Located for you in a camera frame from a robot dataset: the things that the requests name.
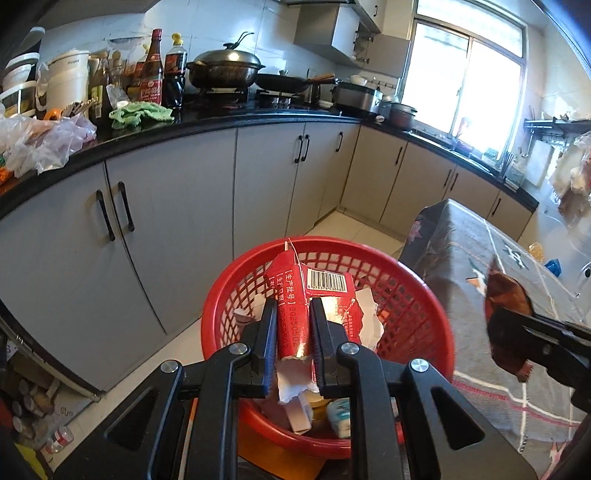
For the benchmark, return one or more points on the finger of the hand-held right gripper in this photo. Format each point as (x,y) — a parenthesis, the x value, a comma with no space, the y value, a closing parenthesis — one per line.
(512,330)

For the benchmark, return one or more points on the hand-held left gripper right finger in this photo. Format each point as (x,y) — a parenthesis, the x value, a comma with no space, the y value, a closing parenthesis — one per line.
(317,350)

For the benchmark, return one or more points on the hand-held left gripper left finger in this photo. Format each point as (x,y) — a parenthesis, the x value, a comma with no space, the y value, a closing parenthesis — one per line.
(270,350)

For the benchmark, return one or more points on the dark red snack packet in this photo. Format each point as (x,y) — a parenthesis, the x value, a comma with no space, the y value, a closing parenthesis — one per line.
(505,295)

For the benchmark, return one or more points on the red torn carton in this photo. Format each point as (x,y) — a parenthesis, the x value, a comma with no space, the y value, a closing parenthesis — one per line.
(288,300)

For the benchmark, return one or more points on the teal tissue pack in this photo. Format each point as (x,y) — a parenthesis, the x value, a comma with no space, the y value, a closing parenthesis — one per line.
(339,413)

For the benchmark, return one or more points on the white blue medicine box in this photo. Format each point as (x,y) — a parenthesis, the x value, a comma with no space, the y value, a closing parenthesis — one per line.
(300,415)

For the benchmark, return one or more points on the red plastic basket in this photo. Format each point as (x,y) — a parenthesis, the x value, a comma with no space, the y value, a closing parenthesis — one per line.
(415,323)

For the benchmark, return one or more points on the white torn paper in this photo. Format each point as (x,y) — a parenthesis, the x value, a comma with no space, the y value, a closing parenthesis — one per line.
(371,318)

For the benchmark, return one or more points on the blue plastic bag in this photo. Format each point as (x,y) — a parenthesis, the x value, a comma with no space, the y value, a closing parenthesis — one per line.
(552,267)

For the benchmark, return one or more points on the yellow plastic bag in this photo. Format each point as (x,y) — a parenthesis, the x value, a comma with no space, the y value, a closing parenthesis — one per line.
(536,251)

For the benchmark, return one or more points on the grey patterned tablecloth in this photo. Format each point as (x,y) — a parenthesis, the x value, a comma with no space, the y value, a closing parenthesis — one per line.
(461,240)

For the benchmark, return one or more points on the hanging plastic bags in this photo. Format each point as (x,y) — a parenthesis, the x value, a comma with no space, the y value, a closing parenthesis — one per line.
(577,180)

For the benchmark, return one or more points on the white cutting board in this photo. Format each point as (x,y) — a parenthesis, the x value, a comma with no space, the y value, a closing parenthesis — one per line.
(539,161)

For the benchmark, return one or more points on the beige base cabinets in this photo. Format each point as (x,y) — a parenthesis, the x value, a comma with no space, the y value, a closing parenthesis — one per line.
(184,194)

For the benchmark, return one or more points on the pink plastic bag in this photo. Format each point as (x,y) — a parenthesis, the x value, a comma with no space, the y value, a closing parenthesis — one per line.
(462,129)

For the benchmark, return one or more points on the plastic water bottle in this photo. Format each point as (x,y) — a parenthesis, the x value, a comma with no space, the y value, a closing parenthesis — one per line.
(57,438)

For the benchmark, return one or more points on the black kitchen countertop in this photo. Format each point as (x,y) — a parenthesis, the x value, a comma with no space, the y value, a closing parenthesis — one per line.
(207,121)

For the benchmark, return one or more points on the dark cooking pot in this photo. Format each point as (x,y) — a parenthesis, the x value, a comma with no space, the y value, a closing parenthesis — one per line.
(402,116)

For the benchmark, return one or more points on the steel pot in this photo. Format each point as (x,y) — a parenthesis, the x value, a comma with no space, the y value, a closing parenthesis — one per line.
(387,105)

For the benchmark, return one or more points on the silver rice cooker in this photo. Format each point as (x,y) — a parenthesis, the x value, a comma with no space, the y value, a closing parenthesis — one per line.
(358,98)

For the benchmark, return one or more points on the black gas stove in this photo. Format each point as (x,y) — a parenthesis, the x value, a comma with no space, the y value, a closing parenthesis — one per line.
(221,98)

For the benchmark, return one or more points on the kitchen window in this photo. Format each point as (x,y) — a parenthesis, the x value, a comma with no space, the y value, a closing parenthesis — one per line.
(438,78)

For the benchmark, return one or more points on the black frying pan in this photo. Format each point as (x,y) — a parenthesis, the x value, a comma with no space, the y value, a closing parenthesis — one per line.
(284,83)

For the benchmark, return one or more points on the green cloth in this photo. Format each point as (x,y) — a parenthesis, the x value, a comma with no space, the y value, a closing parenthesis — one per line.
(138,115)

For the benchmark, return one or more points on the steel wok with lid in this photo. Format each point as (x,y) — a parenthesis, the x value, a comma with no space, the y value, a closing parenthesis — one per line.
(224,69)

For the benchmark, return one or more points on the dark bottle yellow cap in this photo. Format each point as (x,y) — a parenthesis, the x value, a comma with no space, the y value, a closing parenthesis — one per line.
(175,74)

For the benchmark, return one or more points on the red label sauce bottle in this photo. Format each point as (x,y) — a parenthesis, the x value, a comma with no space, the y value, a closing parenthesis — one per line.
(154,78)

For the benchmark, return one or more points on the crumpled clear plastic bags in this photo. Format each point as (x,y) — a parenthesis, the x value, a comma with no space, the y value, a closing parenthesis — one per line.
(41,143)

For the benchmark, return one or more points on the cooking oil bottle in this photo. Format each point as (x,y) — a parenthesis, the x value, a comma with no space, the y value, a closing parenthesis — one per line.
(99,92)

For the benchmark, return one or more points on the orange tape roll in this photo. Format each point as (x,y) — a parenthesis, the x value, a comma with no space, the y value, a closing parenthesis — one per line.
(53,114)

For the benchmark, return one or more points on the stacked white containers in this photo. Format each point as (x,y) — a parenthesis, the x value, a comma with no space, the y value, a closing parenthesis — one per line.
(18,74)

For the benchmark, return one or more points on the metal wall dish rack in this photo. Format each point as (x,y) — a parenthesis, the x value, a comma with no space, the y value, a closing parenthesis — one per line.
(554,124)

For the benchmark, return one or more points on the beige wall cabinets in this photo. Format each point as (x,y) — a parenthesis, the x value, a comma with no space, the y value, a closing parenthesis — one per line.
(323,32)

